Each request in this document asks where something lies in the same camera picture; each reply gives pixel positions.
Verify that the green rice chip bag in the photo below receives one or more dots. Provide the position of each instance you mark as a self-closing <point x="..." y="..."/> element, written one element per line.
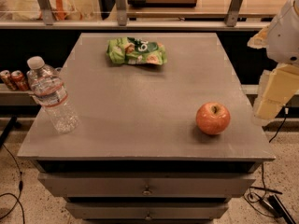
<point x="136" y="51"/>

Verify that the right red soda can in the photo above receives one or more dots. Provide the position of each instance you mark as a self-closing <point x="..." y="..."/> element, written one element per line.
<point x="20" y="80"/>

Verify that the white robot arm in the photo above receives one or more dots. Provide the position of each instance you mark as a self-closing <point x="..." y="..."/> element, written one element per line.
<point x="281" y="40"/>

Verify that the middle metal bracket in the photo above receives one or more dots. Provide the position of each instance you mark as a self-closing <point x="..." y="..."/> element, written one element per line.
<point x="121" y="12"/>

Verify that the grey drawer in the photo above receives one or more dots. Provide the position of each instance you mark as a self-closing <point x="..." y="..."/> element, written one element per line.
<point x="214" y="185"/>
<point x="147" y="211"/>

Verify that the metal bracket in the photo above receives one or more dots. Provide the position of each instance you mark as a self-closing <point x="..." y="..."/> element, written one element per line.
<point x="121" y="12"/>
<point x="46" y="12"/>
<point x="233" y="13"/>

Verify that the orange white bag behind glass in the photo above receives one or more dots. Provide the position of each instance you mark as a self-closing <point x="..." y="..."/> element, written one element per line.
<point x="64" y="10"/>

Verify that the left red soda can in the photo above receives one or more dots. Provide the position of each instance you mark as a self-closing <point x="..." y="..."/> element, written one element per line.
<point x="7" y="79"/>

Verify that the clear plastic water bottle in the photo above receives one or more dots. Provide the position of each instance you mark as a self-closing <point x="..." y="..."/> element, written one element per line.
<point x="49" y="91"/>

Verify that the red apple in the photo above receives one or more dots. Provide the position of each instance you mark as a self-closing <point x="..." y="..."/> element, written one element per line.
<point x="212" y="118"/>

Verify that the upper grey drawer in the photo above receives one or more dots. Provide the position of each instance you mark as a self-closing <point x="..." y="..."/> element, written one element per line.
<point x="214" y="185"/>

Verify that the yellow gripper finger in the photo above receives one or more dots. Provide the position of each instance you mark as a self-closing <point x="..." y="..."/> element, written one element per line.
<point x="275" y="89"/>
<point x="259" y="41"/>

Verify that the right metal bracket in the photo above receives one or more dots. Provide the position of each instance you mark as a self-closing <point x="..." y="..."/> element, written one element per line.
<point x="233" y="13"/>

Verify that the left metal bracket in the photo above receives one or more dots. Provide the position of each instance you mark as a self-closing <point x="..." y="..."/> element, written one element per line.
<point x="46" y="12"/>

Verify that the lower grey drawer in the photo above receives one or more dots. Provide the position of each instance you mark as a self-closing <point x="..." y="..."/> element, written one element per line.
<point x="147" y="211"/>

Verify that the red soda can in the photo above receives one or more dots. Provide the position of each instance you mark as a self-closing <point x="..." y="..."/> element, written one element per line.
<point x="7" y="79"/>
<point x="20" y="80"/>

